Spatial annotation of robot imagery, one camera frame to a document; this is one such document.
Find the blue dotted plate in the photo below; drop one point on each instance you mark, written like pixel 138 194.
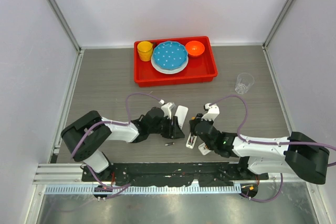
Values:
pixel 170 55

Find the aluminium frame post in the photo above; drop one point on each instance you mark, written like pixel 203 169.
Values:
pixel 64 24
pixel 280 18

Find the white slotted cable duct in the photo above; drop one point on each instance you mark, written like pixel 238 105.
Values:
pixel 132 190

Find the yellow handle screwdriver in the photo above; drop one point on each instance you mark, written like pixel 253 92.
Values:
pixel 192 127

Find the orange bowl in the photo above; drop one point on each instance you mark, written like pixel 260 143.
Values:
pixel 195 48

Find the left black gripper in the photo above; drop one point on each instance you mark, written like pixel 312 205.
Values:
pixel 174 131

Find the red plastic tray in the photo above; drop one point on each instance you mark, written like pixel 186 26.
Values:
pixel 198 70

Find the aluminium frame rail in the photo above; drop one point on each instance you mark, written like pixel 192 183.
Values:
pixel 58 174

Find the yellow cup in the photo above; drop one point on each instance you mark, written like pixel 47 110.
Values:
pixel 145 50

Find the white plate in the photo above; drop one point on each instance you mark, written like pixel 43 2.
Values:
pixel 165 71

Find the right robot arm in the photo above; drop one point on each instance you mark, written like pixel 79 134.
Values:
pixel 295 154

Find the right aluminium frame post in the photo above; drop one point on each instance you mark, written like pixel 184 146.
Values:
pixel 280 18

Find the white remote orange battery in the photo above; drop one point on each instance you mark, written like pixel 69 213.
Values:
pixel 204 149

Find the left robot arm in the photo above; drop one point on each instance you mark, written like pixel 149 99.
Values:
pixel 84 137

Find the slim white remote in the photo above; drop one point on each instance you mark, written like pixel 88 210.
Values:
pixel 188 144

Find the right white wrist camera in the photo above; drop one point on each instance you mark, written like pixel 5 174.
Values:
pixel 212 112

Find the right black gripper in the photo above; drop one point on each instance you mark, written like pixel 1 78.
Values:
pixel 192 123

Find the clear plastic cup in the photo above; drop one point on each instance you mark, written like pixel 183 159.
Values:
pixel 244 82

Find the left aluminium frame post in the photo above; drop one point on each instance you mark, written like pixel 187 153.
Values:
pixel 64 24

